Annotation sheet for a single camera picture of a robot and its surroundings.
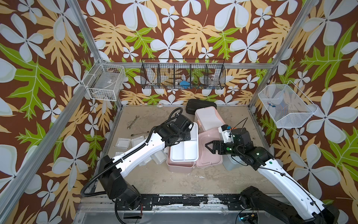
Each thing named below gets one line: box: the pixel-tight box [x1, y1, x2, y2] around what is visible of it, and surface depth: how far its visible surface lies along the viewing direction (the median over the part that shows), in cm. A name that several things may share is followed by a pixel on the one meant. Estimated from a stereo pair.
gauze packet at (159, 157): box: [150, 150, 167, 165], surface depth 92 cm
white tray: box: [169, 122, 199, 162], surface depth 75 cm
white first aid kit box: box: [194, 106, 226, 134], surface depth 96 cm
